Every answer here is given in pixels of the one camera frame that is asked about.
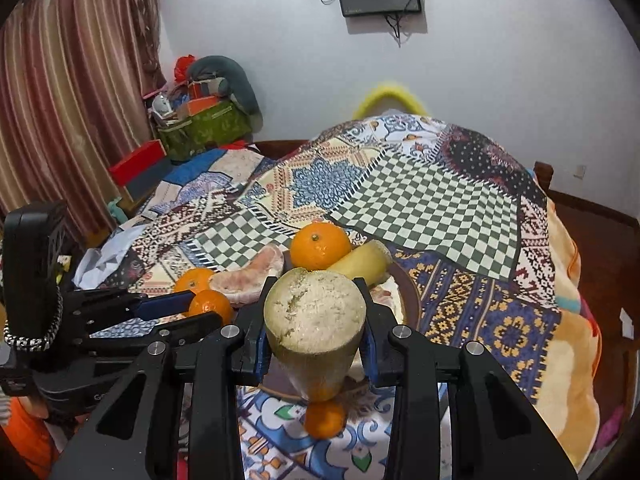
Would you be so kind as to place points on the orange garment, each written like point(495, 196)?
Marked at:
point(25, 440)

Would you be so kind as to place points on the white cloth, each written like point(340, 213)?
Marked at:
point(102, 260)

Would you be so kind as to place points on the small tangerine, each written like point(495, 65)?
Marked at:
point(211, 306)
point(325, 417)

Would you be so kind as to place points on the patchwork blanket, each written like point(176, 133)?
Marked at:
point(425, 200)

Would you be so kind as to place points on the greenish banana piece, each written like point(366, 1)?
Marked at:
point(360, 262)

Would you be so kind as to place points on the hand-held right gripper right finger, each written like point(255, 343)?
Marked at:
point(368, 347)

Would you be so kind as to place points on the large peeled pomelo piece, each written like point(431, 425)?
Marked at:
point(245, 280)

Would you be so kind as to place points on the yellow foam tube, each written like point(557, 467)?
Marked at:
point(387, 91)

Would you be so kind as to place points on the grey box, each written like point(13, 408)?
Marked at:
point(150, 180)

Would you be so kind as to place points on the medium orange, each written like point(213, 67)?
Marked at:
point(195, 280)

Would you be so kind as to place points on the dark purple plate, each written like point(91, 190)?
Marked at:
point(407, 300)

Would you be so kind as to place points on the striped red curtain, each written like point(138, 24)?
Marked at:
point(75, 100)

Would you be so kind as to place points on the red plastic bag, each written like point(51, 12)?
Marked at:
point(183, 67)

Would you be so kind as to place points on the orange box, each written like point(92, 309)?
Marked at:
point(200, 106)

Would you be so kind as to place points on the large orange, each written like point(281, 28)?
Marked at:
point(320, 247)

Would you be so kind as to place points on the green storage bag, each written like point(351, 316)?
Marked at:
point(210, 132)

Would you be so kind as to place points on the red box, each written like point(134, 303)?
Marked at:
point(135, 162)

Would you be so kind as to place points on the white paper scrap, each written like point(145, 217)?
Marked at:
point(627, 322)

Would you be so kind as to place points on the grey pillow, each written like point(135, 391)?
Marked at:
point(240, 85)

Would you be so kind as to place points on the white wall socket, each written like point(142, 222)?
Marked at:
point(580, 170)

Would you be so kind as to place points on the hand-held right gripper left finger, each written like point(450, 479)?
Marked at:
point(259, 355)

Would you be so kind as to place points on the pink slipper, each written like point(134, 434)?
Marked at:
point(611, 427)

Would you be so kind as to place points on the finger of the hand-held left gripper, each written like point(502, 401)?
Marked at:
point(165, 305)
point(190, 327)

